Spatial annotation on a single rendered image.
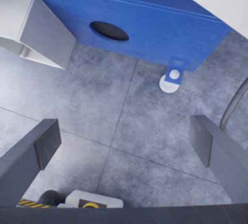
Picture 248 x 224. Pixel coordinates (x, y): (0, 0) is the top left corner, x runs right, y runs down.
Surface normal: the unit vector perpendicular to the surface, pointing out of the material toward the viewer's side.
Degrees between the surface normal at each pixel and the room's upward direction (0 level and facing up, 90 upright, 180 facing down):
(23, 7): 0
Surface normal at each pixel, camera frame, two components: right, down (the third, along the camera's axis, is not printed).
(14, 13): -0.14, -0.11
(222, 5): -0.67, 0.74
